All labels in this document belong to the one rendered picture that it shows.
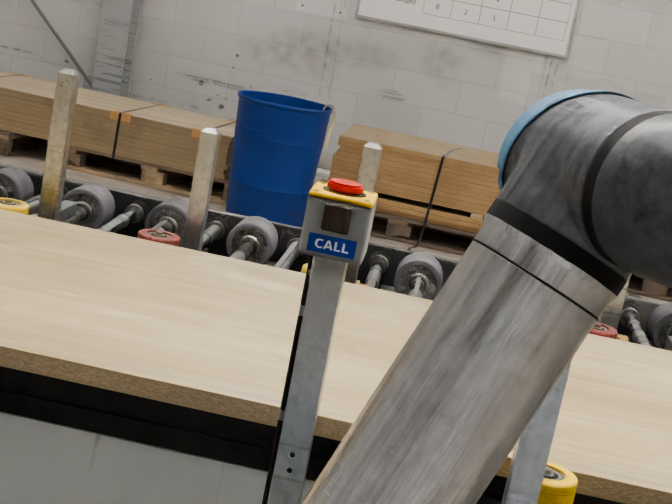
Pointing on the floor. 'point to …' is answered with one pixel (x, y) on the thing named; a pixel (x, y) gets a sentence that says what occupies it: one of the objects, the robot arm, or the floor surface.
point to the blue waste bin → (276, 155)
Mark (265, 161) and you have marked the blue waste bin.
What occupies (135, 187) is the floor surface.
